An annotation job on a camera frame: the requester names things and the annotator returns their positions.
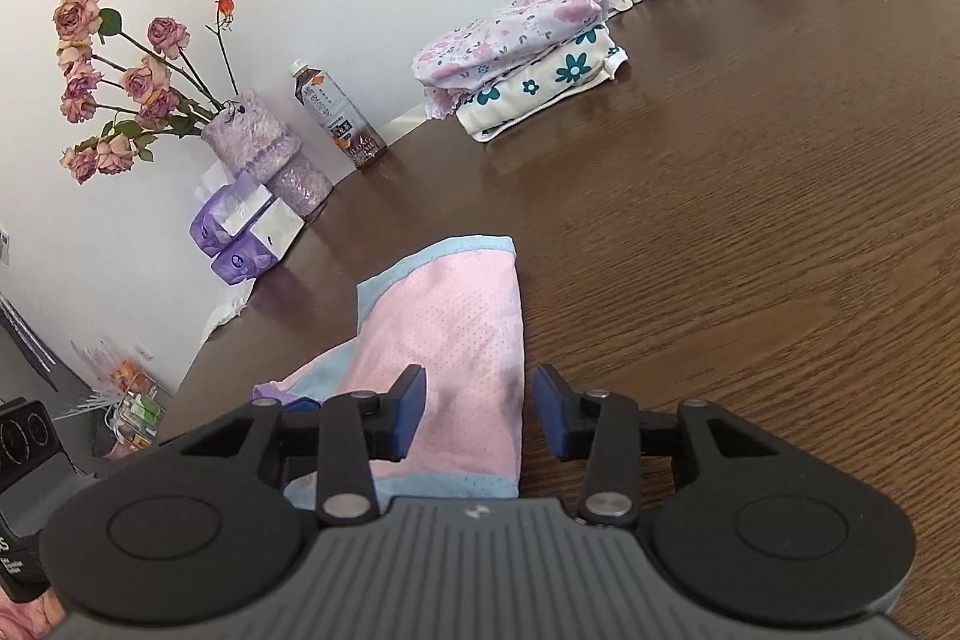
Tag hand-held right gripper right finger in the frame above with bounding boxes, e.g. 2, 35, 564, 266
532, 364, 785, 527

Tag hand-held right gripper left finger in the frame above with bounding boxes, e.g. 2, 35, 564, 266
176, 364, 430, 526

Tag pink blue mesh garment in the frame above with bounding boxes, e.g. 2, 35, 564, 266
251, 235, 526, 512

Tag crumpled white tissue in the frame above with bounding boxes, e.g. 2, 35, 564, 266
201, 291, 253, 342

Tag purple tissue pack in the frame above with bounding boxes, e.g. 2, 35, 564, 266
189, 171, 275, 256
211, 201, 305, 286

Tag pink floral fabric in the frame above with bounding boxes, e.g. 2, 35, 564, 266
0, 591, 65, 640

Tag purple textured vase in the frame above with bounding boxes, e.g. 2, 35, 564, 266
200, 94, 335, 216

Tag brown tea bottle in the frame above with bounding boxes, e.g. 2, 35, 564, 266
289, 59, 389, 171

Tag folded white teal-flower cloth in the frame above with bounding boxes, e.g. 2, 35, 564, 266
456, 23, 630, 143

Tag dried pink roses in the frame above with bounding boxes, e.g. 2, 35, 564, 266
52, 0, 245, 186

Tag folded pink floral cloth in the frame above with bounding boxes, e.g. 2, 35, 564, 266
411, 0, 613, 121

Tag wire rack with small goods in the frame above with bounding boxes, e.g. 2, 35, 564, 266
71, 336, 170, 462

